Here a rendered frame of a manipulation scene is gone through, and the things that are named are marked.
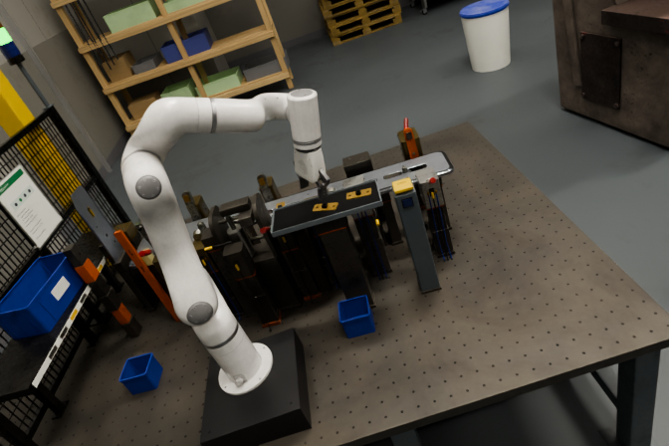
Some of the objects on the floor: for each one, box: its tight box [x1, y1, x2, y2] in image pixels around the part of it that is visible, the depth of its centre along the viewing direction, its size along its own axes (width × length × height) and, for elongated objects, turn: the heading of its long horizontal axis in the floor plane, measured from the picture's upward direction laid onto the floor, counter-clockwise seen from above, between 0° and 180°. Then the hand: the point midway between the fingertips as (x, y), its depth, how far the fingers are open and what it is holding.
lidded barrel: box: [459, 0, 511, 73], centre depth 485 cm, size 48×48×62 cm
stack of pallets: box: [314, 0, 402, 47], centre depth 761 cm, size 122×84×87 cm
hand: (313, 189), depth 145 cm, fingers open, 8 cm apart
